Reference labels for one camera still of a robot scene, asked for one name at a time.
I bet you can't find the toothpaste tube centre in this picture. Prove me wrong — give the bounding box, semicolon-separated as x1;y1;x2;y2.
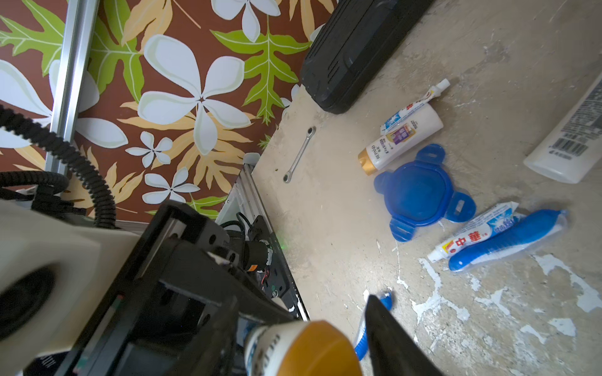
427;201;525;263

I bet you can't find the black rubber mat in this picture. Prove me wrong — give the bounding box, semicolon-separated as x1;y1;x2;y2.
300;0;433;114

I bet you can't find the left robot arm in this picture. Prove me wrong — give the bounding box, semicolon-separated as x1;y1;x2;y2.
1;108;240;375

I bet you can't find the blue lid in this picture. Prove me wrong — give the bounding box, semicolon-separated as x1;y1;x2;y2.
374;144;477;242

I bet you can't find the white bottle purple label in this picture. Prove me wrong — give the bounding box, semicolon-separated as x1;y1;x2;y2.
357;103;443;175

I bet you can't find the small metal wrench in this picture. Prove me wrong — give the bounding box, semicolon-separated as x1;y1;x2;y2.
283;127;316;183

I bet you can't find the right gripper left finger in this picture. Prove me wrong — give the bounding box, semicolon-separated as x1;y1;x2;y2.
173;297;245;375

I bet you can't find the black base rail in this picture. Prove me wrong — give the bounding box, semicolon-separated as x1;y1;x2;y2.
216;164;310;321

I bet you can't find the toothpaste tube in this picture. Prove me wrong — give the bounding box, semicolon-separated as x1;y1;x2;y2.
380;78;451;136
427;201;525;263

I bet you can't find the toothpaste tube left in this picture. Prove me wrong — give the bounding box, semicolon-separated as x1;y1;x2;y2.
380;78;451;136

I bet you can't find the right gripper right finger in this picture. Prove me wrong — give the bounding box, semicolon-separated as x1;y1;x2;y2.
365;295;444;376

